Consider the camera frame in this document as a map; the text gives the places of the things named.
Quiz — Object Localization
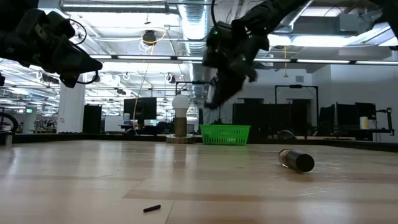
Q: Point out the white square pillar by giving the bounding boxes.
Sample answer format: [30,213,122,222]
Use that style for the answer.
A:
[57,79,86,134]

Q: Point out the black desk monitors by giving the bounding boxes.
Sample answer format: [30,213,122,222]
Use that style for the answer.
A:
[318,101,377,133]

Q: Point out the hanging yellow ceiling cable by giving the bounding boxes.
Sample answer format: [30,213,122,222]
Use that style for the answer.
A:
[132,27,169,127]

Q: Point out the long ceiling light strip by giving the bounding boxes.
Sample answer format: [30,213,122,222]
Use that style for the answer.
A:
[89,55,398,65]

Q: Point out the black ceiling cable reel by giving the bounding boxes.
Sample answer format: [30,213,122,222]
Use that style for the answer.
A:
[142,29,158,45]

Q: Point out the black cable loop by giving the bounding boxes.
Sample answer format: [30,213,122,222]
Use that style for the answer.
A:
[276,129,297,141]

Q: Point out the white light bulb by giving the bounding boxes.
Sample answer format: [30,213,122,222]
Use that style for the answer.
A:
[172,94,191,119]

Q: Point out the silver ventilation duct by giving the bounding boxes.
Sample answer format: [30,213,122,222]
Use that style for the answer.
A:
[178,0,213,105]

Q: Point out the black partition cabinets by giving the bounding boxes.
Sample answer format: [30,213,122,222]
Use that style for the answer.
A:
[231,98,312,139]

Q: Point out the black wall monitor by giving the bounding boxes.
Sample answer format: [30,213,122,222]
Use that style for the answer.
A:
[123,96,158,121]

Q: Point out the small black stick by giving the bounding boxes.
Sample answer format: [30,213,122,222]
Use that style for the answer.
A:
[142,203,162,214]

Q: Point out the grey nail polish bottle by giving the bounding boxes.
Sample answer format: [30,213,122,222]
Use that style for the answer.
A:
[277,148,316,173]

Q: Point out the black aluminium crossbar rail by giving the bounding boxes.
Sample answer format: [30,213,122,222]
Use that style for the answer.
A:
[0,133,398,153]

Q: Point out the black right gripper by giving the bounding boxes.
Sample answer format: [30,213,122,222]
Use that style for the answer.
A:
[201,19,271,111]

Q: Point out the green plastic mesh basket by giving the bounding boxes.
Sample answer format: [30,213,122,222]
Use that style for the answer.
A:
[199,124,252,146]

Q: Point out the tall black cabinet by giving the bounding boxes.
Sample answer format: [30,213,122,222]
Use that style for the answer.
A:
[82,104,103,134]

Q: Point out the black metal gantry frame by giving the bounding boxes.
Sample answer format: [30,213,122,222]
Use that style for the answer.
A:
[274,84,320,135]

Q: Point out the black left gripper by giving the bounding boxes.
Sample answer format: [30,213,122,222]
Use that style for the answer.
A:
[0,8,104,89]

